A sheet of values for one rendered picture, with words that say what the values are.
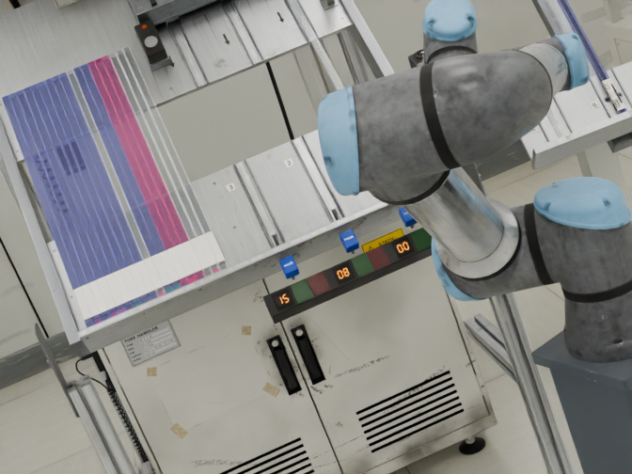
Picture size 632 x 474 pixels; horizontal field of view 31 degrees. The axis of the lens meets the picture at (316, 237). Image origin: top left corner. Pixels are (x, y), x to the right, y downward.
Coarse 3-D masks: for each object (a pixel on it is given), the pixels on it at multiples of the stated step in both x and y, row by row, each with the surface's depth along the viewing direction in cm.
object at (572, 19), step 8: (560, 0) 198; (568, 8) 197; (568, 16) 197; (576, 16) 197; (576, 24) 196; (576, 32) 196; (584, 32) 196; (584, 40) 195; (584, 48) 194; (592, 48) 194; (592, 56) 194; (592, 64) 193; (600, 64) 193; (600, 72) 192; (600, 80) 193
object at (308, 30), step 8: (288, 0) 215; (296, 0) 214; (296, 8) 213; (296, 16) 213; (304, 16) 212; (304, 24) 211; (312, 32) 210; (312, 40) 210; (320, 48) 209; (320, 56) 208; (328, 64) 207; (328, 72) 206; (336, 72) 206; (336, 80) 205; (336, 88) 205
